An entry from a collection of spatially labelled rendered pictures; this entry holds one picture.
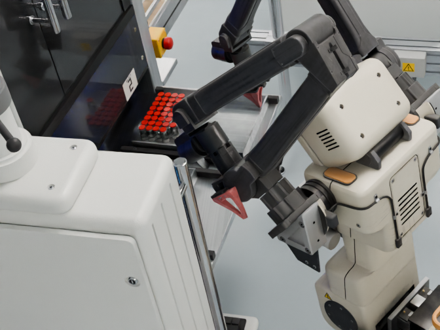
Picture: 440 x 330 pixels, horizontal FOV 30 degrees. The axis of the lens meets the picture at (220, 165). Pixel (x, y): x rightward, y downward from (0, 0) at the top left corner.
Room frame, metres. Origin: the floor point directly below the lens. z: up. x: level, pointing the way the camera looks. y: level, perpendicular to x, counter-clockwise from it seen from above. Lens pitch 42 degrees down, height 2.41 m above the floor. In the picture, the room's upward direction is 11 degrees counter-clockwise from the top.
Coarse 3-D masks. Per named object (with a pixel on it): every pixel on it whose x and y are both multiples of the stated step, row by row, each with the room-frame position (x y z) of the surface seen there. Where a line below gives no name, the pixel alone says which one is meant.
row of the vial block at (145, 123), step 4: (160, 92) 2.04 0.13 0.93; (160, 96) 2.03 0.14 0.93; (164, 96) 2.04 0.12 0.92; (156, 100) 2.01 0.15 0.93; (160, 100) 2.01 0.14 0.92; (156, 104) 1.99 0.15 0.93; (152, 108) 1.98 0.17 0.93; (148, 112) 1.96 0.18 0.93; (152, 112) 1.96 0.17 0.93; (148, 116) 1.94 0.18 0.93; (152, 116) 1.95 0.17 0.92; (144, 120) 1.92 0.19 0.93; (148, 120) 1.93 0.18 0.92; (144, 124) 1.91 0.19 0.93; (148, 124) 1.92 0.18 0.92; (140, 128) 1.89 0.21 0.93; (144, 128) 1.89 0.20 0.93; (140, 132) 1.89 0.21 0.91; (144, 132) 1.89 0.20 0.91; (144, 136) 1.89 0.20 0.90; (144, 140) 1.89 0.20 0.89
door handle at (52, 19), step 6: (42, 0) 1.66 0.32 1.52; (48, 0) 1.66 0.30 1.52; (48, 6) 1.66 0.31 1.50; (48, 12) 1.66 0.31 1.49; (54, 12) 1.66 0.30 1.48; (30, 18) 1.68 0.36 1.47; (36, 18) 1.68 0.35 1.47; (42, 18) 1.68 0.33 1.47; (48, 18) 1.66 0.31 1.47; (54, 18) 1.66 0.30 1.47; (30, 24) 1.69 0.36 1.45; (54, 24) 1.66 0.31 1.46; (54, 30) 1.66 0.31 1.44; (60, 30) 1.67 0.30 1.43
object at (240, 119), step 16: (240, 96) 1.98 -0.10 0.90; (224, 112) 1.95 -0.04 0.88; (240, 112) 1.93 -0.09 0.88; (256, 112) 1.91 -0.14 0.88; (224, 128) 1.87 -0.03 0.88; (240, 128) 1.85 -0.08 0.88; (256, 128) 1.82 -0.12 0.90; (144, 144) 1.84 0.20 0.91; (160, 144) 1.82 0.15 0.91; (240, 144) 1.78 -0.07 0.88
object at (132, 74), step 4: (132, 72) 2.01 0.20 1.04; (128, 76) 1.99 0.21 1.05; (132, 76) 2.01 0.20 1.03; (132, 80) 2.00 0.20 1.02; (136, 80) 2.02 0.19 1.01; (124, 84) 1.96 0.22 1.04; (128, 84) 1.98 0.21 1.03; (132, 84) 2.00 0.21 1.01; (136, 84) 2.01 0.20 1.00; (124, 88) 1.95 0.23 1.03; (128, 88) 1.97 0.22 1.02; (124, 92) 1.95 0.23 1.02; (128, 92) 1.97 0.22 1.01; (132, 92) 1.98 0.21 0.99; (128, 96) 1.96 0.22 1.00
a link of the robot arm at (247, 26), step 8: (240, 0) 1.84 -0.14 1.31; (248, 0) 1.82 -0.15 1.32; (256, 0) 1.82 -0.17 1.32; (232, 8) 1.88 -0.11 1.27; (240, 8) 1.85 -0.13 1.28; (248, 8) 1.83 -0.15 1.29; (256, 8) 1.84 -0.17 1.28; (232, 16) 1.87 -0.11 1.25; (240, 16) 1.85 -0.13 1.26; (248, 16) 1.84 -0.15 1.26; (224, 24) 1.90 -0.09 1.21; (232, 24) 1.87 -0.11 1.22; (240, 24) 1.85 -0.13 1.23; (248, 24) 1.87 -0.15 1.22; (224, 32) 1.90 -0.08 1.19; (232, 32) 1.87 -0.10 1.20; (240, 32) 1.86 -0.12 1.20; (248, 32) 1.90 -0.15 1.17; (232, 40) 1.88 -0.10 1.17; (240, 40) 1.89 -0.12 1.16
